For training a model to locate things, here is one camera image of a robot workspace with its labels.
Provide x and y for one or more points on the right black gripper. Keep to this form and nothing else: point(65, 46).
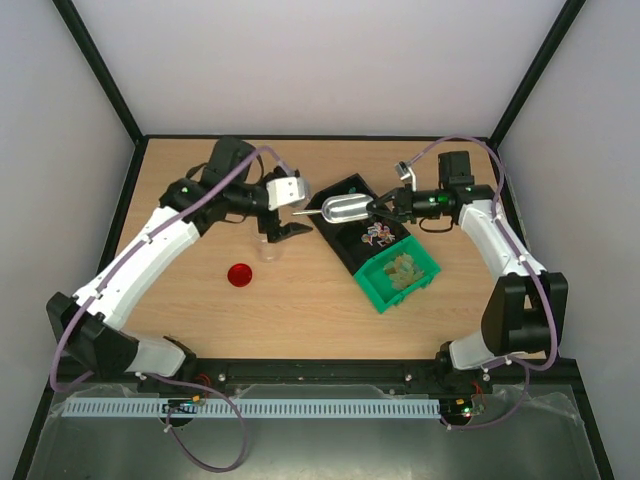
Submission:
point(400, 203)

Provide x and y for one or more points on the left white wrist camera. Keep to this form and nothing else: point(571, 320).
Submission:
point(287, 191)

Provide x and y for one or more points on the green bin with gummies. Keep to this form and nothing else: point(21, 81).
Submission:
point(390, 276)

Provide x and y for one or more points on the metal scoop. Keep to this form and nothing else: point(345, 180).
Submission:
point(340, 209)

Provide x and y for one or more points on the light blue cable duct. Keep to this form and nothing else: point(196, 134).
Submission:
point(253, 408)

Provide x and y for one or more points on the black bin with lollipops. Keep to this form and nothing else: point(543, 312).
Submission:
point(356, 243)

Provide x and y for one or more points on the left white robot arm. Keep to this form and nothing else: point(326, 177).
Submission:
point(90, 325)

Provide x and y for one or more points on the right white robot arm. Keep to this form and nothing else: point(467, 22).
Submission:
point(525, 312)

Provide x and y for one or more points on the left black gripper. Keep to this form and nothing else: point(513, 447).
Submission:
point(293, 228)

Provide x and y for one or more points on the red jar lid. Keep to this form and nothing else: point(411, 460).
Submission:
point(240, 275)

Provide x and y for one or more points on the black front mounting rail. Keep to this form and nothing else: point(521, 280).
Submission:
point(230, 376)

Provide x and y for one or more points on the clear plastic jar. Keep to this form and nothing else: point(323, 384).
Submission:
point(266, 252)

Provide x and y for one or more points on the black bin with star candies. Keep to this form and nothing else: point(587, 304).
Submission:
point(351, 184)

